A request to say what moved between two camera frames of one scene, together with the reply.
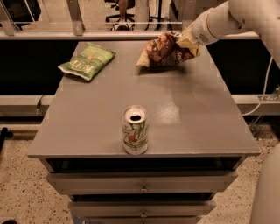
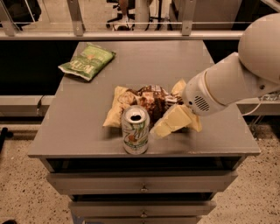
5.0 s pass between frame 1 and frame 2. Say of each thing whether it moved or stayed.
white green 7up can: stayed
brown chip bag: moved
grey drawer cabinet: stayed
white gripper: moved
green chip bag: stayed
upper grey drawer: stayed
